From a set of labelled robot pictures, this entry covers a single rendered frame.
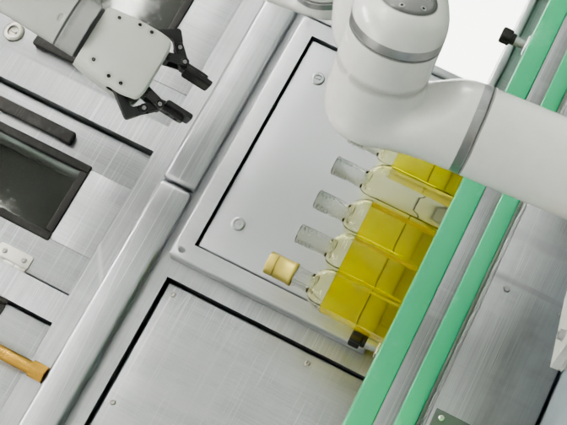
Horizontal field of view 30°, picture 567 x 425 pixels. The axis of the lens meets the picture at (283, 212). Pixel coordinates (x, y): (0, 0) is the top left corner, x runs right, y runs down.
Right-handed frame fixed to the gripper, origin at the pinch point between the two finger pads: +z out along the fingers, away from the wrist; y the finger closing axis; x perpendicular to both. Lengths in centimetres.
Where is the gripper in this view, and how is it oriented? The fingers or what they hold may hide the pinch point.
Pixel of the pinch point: (187, 95)
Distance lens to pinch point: 143.3
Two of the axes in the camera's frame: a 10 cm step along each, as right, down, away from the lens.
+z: 8.3, 5.1, 2.1
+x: 3.2, -1.3, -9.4
